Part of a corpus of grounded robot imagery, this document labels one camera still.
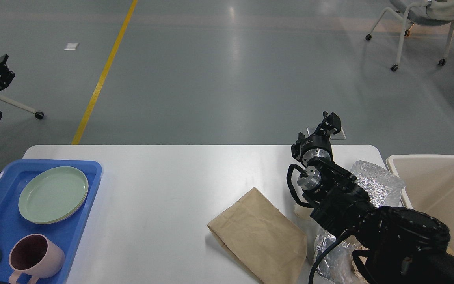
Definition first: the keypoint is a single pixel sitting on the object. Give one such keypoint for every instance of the small beige cup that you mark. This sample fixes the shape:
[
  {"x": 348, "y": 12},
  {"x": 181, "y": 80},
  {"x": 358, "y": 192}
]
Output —
[{"x": 303, "y": 212}]

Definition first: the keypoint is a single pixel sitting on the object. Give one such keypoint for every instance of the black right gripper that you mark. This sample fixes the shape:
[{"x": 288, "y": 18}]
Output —
[{"x": 308, "y": 146}]

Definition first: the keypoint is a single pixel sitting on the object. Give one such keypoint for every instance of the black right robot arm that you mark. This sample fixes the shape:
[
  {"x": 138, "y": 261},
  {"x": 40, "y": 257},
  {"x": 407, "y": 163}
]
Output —
[{"x": 402, "y": 245}]

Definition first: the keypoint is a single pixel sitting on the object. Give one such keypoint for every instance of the beige plastic bin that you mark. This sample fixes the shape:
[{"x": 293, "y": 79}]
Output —
[{"x": 429, "y": 183}]

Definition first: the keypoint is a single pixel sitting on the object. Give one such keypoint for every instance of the grey office chair right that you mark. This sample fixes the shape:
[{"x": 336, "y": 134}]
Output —
[{"x": 430, "y": 13}]

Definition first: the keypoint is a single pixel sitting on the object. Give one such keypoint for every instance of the pink mug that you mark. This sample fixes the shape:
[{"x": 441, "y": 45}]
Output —
[{"x": 37, "y": 256}]

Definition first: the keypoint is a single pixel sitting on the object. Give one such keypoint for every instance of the brown paper bag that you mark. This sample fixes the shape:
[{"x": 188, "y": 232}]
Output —
[{"x": 260, "y": 238}]

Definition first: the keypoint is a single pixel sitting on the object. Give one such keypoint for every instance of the yellow plate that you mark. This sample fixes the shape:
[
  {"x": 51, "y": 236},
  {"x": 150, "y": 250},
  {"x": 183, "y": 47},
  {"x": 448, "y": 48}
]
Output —
[{"x": 68, "y": 203}]

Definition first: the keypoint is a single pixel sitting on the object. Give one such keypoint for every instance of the light green plate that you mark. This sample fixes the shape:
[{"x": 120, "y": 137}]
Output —
[{"x": 36, "y": 199}]

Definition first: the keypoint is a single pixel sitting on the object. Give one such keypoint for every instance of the blue plastic tray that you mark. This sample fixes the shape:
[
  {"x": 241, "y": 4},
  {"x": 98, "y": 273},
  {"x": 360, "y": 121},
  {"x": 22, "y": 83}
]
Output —
[{"x": 66, "y": 234}]

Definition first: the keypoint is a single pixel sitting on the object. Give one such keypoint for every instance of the crumpled silver foil bag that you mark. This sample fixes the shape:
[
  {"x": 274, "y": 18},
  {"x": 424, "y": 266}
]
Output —
[{"x": 384, "y": 189}]

